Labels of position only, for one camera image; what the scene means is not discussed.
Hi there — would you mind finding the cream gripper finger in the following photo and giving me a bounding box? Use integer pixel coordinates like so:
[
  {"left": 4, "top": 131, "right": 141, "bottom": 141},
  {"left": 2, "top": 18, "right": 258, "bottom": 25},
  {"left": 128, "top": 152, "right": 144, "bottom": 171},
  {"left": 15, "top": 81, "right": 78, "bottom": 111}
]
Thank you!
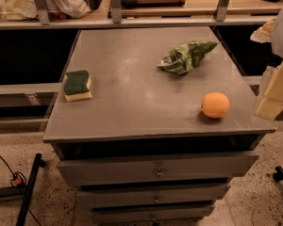
[
  {"left": 255, "top": 62, "right": 283, "bottom": 121},
  {"left": 250, "top": 18, "right": 275, "bottom": 43}
]

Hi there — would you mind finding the green jalapeno chip bag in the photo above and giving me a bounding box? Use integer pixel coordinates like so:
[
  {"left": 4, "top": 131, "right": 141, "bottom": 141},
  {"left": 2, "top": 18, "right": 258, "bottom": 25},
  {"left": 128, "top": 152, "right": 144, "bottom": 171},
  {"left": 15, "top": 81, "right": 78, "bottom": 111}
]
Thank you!
[{"left": 158, "top": 40, "right": 218, "bottom": 75}]

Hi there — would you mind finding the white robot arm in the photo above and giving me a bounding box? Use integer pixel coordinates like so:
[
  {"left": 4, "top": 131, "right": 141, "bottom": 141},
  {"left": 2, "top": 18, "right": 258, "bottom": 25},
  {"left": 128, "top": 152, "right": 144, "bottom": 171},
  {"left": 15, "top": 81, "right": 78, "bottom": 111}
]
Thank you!
[{"left": 250, "top": 9, "right": 283, "bottom": 121}]

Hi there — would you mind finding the green and yellow sponge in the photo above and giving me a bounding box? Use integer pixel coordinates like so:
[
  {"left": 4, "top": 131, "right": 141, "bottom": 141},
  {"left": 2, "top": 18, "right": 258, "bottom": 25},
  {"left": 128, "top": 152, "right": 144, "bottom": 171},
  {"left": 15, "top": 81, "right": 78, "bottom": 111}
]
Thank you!
[{"left": 63, "top": 70, "right": 92, "bottom": 102}]

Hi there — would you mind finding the orange fruit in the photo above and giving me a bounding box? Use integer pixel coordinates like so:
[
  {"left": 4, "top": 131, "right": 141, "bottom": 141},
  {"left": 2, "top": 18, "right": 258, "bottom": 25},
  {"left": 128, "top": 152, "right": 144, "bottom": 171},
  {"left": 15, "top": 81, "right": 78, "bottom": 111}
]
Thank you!
[{"left": 201, "top": 92, "right": 230, "bottom": 119}]

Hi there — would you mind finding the black stand foot right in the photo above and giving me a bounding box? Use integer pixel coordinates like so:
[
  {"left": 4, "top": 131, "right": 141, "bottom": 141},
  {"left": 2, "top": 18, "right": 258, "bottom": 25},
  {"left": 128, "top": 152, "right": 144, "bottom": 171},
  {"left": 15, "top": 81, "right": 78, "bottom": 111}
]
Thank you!
[{"left": 273, "top": 166, "right": 283, "bottom": 182}]

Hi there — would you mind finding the grey drawer cabinet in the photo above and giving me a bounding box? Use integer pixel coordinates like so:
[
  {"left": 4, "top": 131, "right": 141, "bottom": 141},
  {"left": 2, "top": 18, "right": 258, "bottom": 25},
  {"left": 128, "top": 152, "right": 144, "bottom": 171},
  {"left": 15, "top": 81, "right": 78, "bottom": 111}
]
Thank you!
[{"left": 43, "top": 26, "right": 275, "bottom": 224}]

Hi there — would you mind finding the white crumpled cloth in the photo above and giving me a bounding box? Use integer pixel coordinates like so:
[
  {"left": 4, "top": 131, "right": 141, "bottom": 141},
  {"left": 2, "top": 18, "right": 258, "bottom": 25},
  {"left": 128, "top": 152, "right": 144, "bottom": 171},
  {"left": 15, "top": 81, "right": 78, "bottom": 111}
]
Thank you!
[{"left": 0, "top": 0, "right": 91, "bottom": 21}]

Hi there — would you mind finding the black metal stand leg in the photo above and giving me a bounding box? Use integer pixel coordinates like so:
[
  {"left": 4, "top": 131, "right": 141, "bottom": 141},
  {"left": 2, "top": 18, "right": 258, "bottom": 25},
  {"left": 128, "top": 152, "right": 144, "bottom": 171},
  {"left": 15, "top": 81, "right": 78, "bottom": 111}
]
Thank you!
[{"left": 16, "top": 153, "right": 46, "bottom": 226}]

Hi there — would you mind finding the grey metal shelf rail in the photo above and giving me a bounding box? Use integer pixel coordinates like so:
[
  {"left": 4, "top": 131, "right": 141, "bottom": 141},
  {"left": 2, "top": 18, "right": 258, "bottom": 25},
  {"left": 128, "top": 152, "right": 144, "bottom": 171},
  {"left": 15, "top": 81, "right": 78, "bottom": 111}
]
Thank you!
[{"left": 0, "top": 0, "right": 283, "bottom": 30}]

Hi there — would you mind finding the black floor cable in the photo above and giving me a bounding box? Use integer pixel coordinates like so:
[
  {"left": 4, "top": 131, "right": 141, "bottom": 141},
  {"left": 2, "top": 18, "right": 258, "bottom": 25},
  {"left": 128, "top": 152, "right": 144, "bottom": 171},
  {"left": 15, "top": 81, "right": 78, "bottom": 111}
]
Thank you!
[{"left": 0, "top": 144, "right": 43, "bottom": 226}]

